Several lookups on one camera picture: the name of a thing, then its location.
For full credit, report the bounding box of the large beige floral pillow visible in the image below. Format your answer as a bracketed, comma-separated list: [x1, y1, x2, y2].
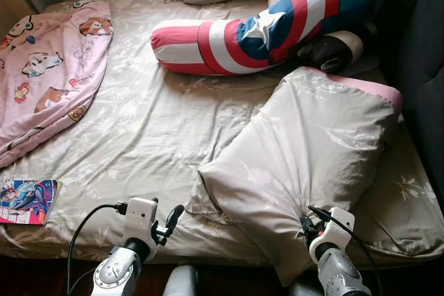
[187, 66, 404, 287]

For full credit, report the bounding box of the colourful comic book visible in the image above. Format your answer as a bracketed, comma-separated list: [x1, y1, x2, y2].
[0, 179, 63, 226]

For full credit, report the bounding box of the pink cartoon quilt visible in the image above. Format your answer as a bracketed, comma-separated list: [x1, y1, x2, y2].
[0, 0, 113, 169]

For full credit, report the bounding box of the silver robot left leg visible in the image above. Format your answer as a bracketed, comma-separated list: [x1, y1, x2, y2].
[163, 265, 203, 296]

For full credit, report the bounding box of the silver robot leg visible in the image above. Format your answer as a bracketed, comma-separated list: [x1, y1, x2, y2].
[287, 275, 324, 296]
[163, 265, 203, 296]

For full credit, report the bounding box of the silver robot right leg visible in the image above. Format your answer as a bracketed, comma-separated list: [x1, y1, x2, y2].
[287, 275, 324, 296]

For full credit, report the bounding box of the beige floral bed sheet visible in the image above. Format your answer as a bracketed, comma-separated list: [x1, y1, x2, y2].
[0, 0, 444, 269]

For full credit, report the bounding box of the black beige plush cushion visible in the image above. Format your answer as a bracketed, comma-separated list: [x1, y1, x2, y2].
[297, 29, 365, 74]

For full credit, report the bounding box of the red white blue bolster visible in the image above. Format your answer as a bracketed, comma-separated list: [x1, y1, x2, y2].
[151, 0, 379, 76]

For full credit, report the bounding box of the dark grey upholstered chair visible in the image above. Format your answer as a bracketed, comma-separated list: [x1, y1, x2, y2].
[371, 0, 444, 193]

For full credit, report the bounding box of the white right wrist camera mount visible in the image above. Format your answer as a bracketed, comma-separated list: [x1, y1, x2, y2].
[309, 207, 356, 263]

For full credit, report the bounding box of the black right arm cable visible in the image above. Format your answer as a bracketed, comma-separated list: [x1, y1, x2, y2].
[307, 205, 384, 296]

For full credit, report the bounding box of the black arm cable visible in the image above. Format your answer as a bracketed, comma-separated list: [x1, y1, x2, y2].
[67, 202, 129, 296]
[307, 205, 384, 296]

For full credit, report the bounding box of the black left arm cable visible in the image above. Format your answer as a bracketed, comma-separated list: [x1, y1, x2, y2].
[67, 202, 129, 296]

